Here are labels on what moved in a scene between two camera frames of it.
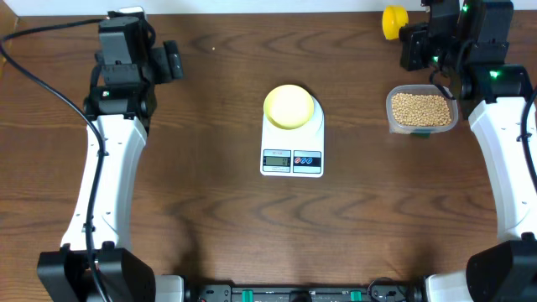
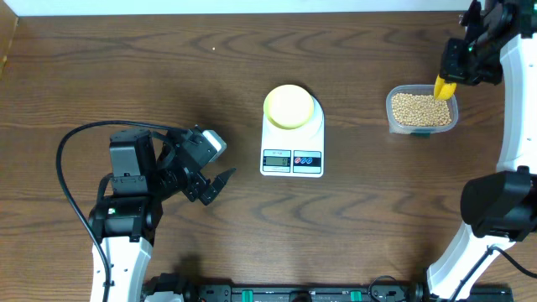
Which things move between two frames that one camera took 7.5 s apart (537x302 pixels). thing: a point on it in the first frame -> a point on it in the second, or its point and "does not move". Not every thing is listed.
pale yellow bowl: (289, 106) does not move
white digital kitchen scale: (297, 153) does not move
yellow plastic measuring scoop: (394, 18) -> (444, 91)
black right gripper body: (429, 52) -> (471, 63)
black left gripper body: (164, 68) -> (173, 175)
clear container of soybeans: (419, 109) does not move
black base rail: (377, 293) does not move
